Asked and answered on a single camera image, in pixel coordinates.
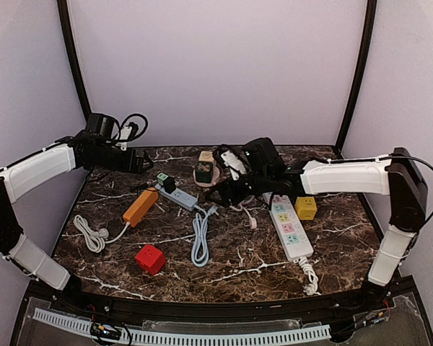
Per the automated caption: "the yellow cube socket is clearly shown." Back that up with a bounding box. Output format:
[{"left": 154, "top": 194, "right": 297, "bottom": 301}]
[{"left": 294, "top": 197, "right": 317, "bottom": 221}]

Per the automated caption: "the white power strip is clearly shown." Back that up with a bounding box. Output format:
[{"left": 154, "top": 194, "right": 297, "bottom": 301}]
[{"left": 263, "top": 192, "right": 314, "bottom": 262}]

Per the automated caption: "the red cube socket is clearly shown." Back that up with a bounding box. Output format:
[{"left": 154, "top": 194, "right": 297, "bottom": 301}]
[{"left": 135, "top": 244, "right": 166, "bottom": 275}]

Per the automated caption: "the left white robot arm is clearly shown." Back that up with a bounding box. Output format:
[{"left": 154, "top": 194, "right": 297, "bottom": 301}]
[{"left": 0, "top": 130, "right": 154, "bottom": 292}]

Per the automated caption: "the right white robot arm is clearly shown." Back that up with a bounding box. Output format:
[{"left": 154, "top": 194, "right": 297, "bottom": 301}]
[{"left": 205, "top": 138, "right": 431, "bottom": 287}]

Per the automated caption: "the pink round socket base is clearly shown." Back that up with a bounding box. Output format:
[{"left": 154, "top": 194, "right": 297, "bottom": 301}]
[{"left": 193, "top": 167, "right": 221, "bottom": 188}]

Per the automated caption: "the green plug adapter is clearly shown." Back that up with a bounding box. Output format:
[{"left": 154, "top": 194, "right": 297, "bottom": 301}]
[{"left": 157, "top": 172, "right": 168, "bottom": 185}]

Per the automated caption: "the black plug adapter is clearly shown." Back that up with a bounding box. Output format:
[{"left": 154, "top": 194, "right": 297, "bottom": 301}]
[{"left": 163, "top": 177, "right": 176, "bottom": 194}]

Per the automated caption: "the beige cube socket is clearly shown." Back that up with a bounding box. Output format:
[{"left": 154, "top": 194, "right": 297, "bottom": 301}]
[{"left": 198, "top": 151, "right": 215, "bottom": 164}]

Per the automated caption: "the light blue power strip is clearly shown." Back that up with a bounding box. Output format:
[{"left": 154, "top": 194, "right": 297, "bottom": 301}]
[{"left": 154, "top": 184, "right": 198, "bottom": 211}]

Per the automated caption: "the orange power strip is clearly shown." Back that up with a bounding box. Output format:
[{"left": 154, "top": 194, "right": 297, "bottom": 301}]
[{"left": 123, "top": 188, "right": 159, "bottom": 227}]

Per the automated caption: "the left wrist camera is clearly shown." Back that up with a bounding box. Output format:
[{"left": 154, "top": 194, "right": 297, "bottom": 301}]
[{"left": 84, "top": 113, "right": 149, "bottom": 151}]

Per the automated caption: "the light blue cable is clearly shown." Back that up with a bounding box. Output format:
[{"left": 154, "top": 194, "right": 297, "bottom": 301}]
[{"left": 190, "top": 204, "right": 219, "bottom": 267}]

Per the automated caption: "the orange strip white cable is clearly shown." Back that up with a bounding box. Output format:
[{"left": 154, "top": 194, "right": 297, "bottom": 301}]
[{"left": 72, "top": 214, "right": 130, "bottom": 254}]

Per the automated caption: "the white strip coiled cable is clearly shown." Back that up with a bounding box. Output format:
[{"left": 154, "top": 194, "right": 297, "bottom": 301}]
[{"left": 297, "top": 256, "right": 320, "bottom": 296}]

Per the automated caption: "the black front rail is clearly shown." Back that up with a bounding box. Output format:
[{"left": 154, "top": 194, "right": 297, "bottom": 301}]
[{"left": 19, "top": 276, "right": 419, "bottom": 326}]

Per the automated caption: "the left black frame post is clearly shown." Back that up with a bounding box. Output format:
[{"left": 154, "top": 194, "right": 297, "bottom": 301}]
[{"left": 56, "top": 0, "right": 92, "bottom": 122}]

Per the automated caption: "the black frame post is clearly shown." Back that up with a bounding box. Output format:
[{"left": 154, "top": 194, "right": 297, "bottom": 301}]
[
  {"left": 56, "top": 0, "right": 92, "bottom": 122},
  {"left": 334, "top": 0, "right": 377, "bottom": 154}
]

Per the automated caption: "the white slotted cable duct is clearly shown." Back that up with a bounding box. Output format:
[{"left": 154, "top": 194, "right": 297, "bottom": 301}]
[{"left": 32, "top": 308, "right": 331, "bottom": 345}]

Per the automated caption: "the right black frame post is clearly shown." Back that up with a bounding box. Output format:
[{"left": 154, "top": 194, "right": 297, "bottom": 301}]
[{"left": 334, "top": 0, "right": 377, "bottom": 154}]

